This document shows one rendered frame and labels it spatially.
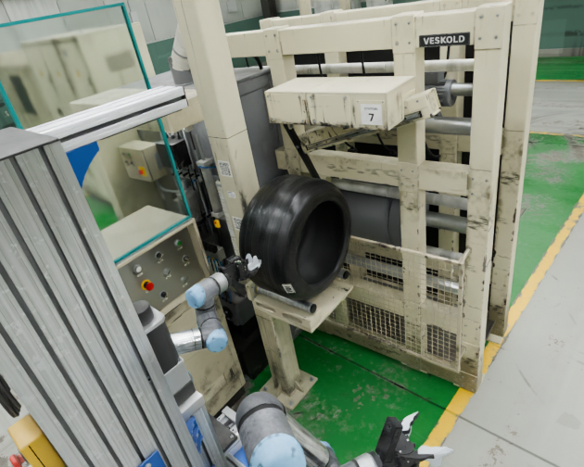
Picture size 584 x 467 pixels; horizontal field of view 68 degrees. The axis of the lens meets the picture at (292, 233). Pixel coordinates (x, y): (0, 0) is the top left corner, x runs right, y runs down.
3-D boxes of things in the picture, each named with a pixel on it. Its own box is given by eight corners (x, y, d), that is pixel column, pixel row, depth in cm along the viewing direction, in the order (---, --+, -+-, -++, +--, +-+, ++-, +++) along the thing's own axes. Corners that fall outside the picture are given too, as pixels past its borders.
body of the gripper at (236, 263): (249, 258, 169) (227, 271, 161) (252, 277, 173) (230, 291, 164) (235, 253, 173) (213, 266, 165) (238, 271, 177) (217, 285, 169)
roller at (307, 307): (253, 287, 216) (259, 281, 219) (256, 294, 219) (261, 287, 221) (310, 309, 195) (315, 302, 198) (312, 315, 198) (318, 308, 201)
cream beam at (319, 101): (269, 123, 202) (262, 92, 195) (301, 107, 218) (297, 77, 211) (387, 132, 166) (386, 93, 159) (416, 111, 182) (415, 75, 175)
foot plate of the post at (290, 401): (259, 391, 276) (258, 387, 274) (285, 363, 293) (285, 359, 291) (292, 410, 260) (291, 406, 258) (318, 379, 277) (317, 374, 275)
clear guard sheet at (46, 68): (89, 276, 182) (-32, 29, 134) (189, 216, 216) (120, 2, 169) (92, 278, 180) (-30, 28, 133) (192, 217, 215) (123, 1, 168)
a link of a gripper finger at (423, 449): (454, 461, 117) (418, 459, 120) (452, 446, 115) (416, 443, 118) (455, 472, 114) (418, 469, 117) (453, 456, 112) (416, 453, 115)
